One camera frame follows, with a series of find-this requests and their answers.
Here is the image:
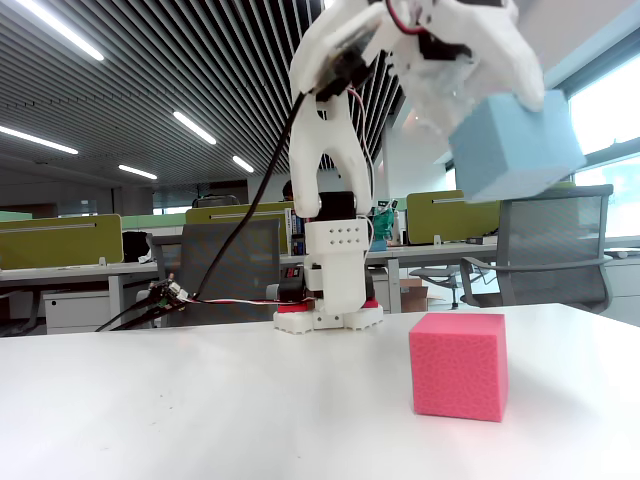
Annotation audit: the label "white drawer cabinet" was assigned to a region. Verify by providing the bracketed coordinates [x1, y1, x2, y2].
[42, 289, 114, 335]

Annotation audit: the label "black bag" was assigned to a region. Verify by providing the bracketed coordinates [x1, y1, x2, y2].
[122, 230, 152, 264]

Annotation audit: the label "brown cardboard box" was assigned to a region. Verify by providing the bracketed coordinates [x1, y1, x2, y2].
[398, 278, 444, 314]

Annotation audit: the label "black power cable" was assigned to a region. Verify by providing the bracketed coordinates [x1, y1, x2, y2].
[94, 299, 169, 333]

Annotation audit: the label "red white servo wire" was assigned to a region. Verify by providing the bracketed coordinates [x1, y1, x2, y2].
[187, 295, 306, 307]

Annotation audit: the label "olive green desk partition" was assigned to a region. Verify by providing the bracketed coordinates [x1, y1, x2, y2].
[0, 213, 124, 271]
[405, 188, 501, 246]
[184, 200, 296, 254]

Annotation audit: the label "grey swivel chair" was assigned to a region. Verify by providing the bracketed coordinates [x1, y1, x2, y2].
[409, 264, 469, 309]

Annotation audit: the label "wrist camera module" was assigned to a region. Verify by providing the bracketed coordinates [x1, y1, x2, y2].
[294, 19, 381, 104]

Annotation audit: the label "black camera cable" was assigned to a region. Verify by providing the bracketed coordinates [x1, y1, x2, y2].
[192, 89, 307, 301]

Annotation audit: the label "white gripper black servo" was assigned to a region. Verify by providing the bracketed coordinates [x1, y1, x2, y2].
[384, 0, 547, 141]

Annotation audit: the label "small controller board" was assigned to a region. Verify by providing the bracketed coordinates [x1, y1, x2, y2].
[148, 277, 191, 314]

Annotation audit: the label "grey mesh office chair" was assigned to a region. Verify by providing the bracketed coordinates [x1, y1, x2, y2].
[459, 183, 615, 314]
[149, 217, 284, 326]

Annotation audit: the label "teal bag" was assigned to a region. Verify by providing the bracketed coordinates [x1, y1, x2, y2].
[370, 199, 397, 252]

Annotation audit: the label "white office desk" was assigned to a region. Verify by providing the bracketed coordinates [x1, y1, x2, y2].
[279, 237, 640, 266]
[0, 259, 164, 334]

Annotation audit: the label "blue binders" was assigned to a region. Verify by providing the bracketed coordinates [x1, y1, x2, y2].
[284, 207, 307, 254]

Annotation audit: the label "blue foam cube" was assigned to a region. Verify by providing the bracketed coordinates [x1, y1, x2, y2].
[448, 89, 587, 204]

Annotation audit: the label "red foam cube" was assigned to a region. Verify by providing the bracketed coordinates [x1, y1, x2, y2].
[408, 313, 510, 423]

